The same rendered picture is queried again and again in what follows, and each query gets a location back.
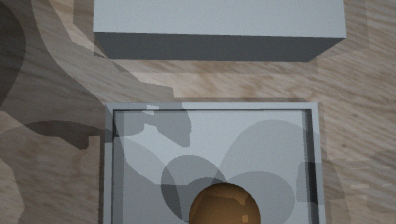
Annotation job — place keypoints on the grey rectangular block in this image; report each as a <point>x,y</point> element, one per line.
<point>218,30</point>

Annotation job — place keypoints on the brown ball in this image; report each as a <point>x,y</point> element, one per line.
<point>224,203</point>

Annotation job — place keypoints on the light grey shallow tray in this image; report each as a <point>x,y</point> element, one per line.
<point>160,155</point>

